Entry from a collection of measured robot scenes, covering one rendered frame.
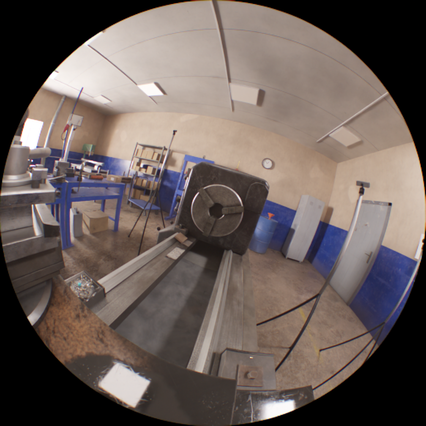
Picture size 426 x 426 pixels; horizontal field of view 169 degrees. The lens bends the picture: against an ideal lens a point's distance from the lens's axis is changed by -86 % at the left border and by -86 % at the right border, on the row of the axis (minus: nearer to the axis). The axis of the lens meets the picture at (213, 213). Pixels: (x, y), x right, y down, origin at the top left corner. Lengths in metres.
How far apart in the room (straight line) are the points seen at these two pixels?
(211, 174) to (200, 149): 3.67
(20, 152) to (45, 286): 0.24
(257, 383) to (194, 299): 0.45
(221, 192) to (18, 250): 0.70
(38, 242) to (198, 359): 0.38
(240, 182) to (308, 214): 3.42
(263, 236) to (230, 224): 2.97
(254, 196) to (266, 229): 2.80
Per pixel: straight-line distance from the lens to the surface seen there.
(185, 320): 0.58
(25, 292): 0.37
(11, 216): 0.31
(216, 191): 0.67
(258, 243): 3.67
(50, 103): 7.40
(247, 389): 0.36
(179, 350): 0.51
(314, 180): 4.85
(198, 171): 0.91
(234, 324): 0.49
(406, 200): 3.38
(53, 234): 0.26
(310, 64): 2.64
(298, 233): 4.12
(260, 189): 0.82
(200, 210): 0.69
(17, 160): 0.30
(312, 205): 4.19
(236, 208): 0.65
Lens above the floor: 1.19
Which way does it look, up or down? 10 degrees down
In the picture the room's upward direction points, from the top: 17 degrees clockwise
